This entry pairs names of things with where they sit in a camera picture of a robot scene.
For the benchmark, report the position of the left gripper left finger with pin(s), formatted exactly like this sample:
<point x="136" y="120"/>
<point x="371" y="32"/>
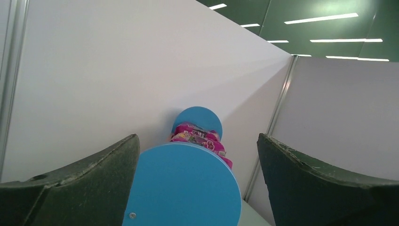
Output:
<point x="93" y="191"/>

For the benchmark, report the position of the blue wooden shelf unit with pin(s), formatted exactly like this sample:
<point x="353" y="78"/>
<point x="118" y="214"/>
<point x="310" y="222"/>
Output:
<point x="183" y="184"/>

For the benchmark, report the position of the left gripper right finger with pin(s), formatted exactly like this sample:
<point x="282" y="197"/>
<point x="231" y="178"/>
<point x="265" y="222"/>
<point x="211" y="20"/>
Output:
<point x="305" y="191"/>

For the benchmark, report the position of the purple candy bag on shelf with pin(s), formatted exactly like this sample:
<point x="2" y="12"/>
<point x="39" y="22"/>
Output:
<point x="209" y="139"/>

